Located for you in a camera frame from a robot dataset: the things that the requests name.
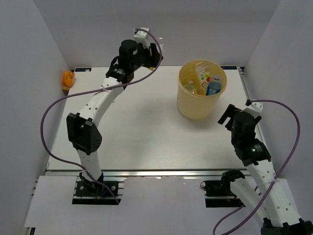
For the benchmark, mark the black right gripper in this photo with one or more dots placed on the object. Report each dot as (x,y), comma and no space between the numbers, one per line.
(229,113)

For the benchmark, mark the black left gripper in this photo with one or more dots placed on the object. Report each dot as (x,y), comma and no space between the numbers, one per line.
(153,59)

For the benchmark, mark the clear bottle blue square label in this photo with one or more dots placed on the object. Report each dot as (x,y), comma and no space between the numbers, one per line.
(213,88)

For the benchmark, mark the clear unlabeled plastic bottle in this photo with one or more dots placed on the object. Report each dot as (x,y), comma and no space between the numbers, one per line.
(190,86)

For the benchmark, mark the clear juice bottle apple label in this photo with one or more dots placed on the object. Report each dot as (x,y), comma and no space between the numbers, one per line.
(203,75)

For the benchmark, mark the small clear bottle orange label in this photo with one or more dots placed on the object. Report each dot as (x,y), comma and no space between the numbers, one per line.
(160,46)

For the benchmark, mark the clear bottle blue cap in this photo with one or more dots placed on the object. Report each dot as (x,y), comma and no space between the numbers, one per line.
(217,78)

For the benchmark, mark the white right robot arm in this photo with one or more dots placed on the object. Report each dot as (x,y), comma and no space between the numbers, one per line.
(269,206)

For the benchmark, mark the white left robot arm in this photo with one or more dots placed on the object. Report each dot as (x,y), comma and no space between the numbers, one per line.
(82,127)

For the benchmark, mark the yellow plastic bin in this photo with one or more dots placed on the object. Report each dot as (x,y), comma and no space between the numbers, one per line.
(197,106)

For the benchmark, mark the blue table sticker right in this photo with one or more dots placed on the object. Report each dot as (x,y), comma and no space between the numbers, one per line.
(229,67)

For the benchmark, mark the blue table sticker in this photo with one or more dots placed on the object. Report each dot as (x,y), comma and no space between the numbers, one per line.
(229,67)
(82,70)

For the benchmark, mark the blue table sticker left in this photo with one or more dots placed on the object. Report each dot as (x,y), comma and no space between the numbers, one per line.
(82,70)

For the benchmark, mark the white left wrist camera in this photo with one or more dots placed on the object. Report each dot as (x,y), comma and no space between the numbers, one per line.
(142,37)

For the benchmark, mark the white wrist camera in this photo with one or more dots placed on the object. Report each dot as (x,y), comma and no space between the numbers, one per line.
(142,37)
(253,108)

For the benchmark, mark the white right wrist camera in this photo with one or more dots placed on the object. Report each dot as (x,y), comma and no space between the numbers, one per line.
(253,108)

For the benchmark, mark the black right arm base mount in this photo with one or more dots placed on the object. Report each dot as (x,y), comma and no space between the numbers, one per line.
(218,193)

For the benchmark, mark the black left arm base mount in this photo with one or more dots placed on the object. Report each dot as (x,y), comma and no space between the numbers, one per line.
(91,193)

